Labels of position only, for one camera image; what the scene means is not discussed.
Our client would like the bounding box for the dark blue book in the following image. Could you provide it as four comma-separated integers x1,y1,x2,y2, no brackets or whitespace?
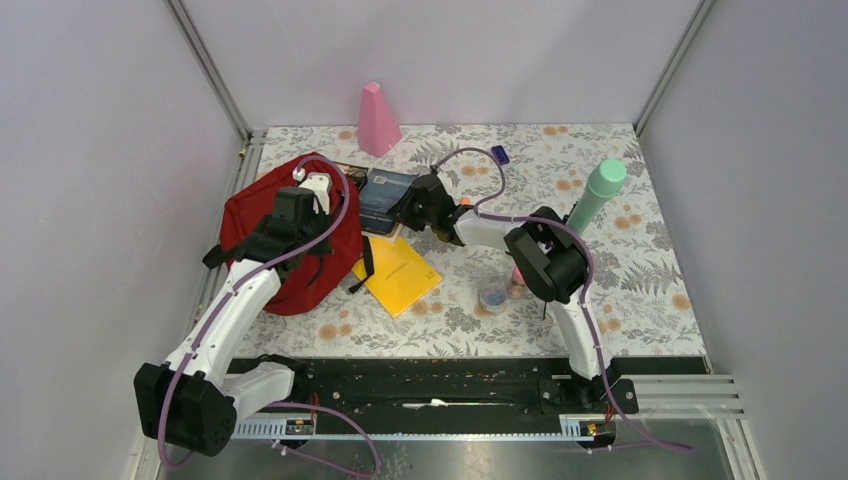
359,168,417,238

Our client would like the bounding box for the red student backpack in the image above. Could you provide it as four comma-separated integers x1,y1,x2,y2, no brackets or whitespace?
202,152,371,316

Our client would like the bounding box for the yellow notebook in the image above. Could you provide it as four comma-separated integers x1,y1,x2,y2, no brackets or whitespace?
352,237,442,317

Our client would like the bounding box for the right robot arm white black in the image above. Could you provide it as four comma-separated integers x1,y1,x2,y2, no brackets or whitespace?
389,173,614,412

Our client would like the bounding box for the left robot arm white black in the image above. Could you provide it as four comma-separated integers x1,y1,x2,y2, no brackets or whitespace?
133,180,353,469

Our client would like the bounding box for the floral table mat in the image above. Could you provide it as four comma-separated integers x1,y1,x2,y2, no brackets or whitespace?
239,123,705,357

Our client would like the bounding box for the pink cone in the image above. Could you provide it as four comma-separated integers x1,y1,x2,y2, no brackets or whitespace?
358,82,403,157

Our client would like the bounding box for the small purple eraser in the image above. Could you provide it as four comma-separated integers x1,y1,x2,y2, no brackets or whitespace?
491,145,510,166

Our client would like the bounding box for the clear cup with colourful bits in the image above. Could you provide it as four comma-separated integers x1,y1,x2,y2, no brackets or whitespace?
477,281,508,315

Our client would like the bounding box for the pink capped small bottle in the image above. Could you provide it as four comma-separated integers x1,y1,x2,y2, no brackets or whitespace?
506,266,528,300

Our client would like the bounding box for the mint green bottle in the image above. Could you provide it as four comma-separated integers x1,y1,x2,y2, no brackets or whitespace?
567,158,628,235

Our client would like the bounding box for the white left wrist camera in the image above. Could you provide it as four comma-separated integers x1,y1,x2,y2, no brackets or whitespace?
292,167,332,215

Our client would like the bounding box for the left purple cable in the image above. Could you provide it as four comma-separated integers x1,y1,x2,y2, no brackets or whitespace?
156,154,382,480

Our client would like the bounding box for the purple cable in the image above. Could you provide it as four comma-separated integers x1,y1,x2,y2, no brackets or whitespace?
430,146,696,456
156,154,382,480

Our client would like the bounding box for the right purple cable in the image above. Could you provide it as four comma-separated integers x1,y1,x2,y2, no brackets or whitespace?
430,146,696,456

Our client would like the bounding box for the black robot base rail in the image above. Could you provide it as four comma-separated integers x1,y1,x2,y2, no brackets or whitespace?
227,356,709,435

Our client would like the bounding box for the slotted cable duct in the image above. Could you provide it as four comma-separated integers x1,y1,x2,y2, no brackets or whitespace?
233,415,616,442

